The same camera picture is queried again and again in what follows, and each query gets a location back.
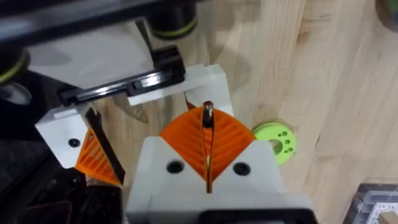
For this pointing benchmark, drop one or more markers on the grey bucket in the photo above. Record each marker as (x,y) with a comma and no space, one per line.
(390,12)

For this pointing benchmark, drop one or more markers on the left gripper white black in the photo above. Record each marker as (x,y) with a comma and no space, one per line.
(93,56)

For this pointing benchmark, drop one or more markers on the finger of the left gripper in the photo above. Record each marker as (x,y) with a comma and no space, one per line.
(211,84)

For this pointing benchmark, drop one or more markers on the clear plastic parts box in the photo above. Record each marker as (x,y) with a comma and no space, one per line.
(373,205)

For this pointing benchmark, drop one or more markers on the green disc with holes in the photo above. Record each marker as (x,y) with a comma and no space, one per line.
(281,149)

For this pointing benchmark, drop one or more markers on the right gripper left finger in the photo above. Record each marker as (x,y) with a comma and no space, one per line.
(161,183)

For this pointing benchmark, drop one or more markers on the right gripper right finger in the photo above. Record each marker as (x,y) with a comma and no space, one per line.
(248,183)

